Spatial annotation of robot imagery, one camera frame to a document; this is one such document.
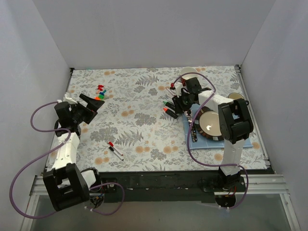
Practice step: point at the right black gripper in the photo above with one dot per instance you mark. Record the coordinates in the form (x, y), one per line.
(179, 105)

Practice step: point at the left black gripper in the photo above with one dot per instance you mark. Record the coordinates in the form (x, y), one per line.
(86, 111)

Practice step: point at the long red eraser-cap marker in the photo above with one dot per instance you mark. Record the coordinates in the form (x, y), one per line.
(112, 145)

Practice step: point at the dark rimmed plate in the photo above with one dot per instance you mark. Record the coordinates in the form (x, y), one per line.
(207, 124)

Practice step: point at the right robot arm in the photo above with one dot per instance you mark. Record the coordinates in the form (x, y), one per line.
(235, 123)

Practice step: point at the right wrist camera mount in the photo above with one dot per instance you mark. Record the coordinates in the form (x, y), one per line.
(176, 88)

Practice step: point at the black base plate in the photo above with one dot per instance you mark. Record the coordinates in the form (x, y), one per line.
(163, 186)

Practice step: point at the cream enamel mug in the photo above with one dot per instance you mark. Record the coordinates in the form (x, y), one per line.
(235, 96)

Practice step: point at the blue checked cloth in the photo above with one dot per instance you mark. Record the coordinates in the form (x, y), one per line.
(204, 143)

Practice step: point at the red and white bowl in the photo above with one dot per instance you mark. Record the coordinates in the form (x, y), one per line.
(187, 73)

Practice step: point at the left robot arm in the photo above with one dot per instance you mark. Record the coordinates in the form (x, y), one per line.
(66, 185)

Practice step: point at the black cap thin marker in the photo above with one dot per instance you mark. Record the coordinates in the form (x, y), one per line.
(116, 153)

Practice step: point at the metal spoon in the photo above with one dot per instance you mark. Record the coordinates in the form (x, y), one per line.
(189, 116)

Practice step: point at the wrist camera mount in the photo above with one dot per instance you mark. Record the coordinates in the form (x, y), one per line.
(67, 98)
(176, 88)

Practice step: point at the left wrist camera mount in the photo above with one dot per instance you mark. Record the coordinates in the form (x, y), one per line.
(67, 98)

